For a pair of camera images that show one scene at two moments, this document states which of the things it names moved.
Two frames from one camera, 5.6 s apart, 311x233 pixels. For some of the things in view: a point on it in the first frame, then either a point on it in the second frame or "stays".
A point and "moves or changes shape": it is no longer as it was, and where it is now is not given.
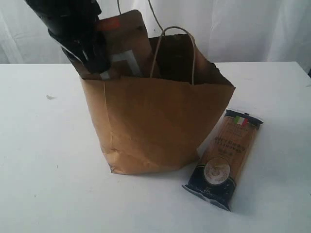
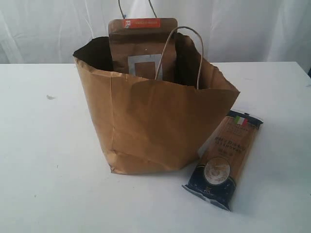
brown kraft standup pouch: [126, 40] moves or changes shape
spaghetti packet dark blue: [223, 154] stays
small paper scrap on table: [50, 97] stays
